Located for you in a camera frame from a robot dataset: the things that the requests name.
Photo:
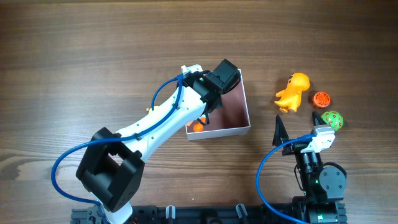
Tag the orange round ball toy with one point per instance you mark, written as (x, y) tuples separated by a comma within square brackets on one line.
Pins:
[(321, 99)]

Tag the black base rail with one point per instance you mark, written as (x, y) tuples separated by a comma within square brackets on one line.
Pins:
[(217, 214)]

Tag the white plush duck toy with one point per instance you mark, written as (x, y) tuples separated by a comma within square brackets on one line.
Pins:
[(197, 125)]

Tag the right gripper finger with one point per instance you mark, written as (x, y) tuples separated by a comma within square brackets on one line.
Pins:
[(280, 134), (317, 120)]

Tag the orange dinosaur toy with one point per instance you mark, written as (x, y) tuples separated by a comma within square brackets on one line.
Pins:
[(290, 98)]

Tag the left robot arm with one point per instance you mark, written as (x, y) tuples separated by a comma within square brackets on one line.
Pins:
[(113, 163)]

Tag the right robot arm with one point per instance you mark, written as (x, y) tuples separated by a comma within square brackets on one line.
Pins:
[(323, 183)]

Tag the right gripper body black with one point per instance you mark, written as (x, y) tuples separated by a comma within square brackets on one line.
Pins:
[(298, 147)]

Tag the yellow rattle drum toy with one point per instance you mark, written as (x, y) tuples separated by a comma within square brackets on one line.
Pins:
[(150, 110)]

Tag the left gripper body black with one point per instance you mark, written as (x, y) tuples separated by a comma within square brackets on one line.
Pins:
[(214, 104)]

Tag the green patterned ball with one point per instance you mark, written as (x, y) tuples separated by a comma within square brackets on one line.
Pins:
[(334, 119)]

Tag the white box pink interior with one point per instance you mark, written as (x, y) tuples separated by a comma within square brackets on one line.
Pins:
[(231, 119)]

